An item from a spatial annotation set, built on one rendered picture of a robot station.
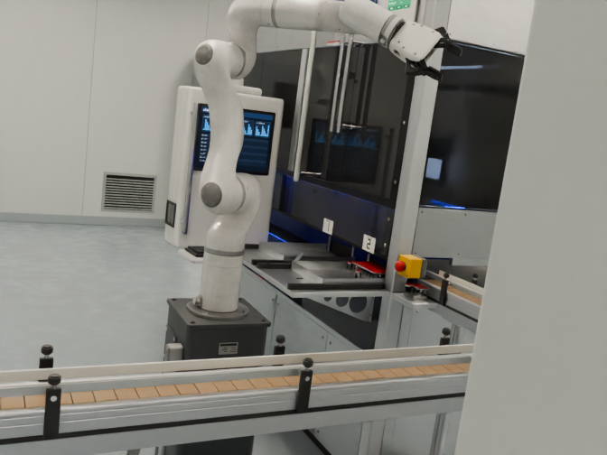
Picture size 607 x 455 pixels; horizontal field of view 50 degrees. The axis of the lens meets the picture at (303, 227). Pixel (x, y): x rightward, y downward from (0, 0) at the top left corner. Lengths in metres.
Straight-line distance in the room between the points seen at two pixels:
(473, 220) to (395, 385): 1.23
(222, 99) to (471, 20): 1.01
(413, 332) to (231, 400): 1.36
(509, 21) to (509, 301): 1.90
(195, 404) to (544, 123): 0.81
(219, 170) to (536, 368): 1.27
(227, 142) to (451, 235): 1.02
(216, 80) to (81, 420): 1.03
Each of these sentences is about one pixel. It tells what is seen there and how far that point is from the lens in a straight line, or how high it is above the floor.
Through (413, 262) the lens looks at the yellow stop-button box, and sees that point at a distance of 2.32.
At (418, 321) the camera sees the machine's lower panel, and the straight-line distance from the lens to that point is 2.54.
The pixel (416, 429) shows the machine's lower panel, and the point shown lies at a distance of 2.75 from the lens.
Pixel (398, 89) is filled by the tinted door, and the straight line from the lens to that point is 2.49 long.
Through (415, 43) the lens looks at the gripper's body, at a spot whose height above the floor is 1.69.
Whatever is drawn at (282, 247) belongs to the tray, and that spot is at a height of 0.89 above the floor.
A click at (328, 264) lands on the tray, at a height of 0.90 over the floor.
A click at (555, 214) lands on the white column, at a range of 0.75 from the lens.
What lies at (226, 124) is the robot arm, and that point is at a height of 1.43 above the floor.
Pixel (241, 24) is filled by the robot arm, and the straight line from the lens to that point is 1.92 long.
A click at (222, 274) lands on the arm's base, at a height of 0.99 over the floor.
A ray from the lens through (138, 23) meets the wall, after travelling 7.66.
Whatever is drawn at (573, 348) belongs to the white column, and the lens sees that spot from 0.74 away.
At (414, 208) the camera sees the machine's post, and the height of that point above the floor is 1.20.
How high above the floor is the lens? 1.47
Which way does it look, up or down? 9 degrees down
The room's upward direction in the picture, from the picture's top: 7 degrees clockwise
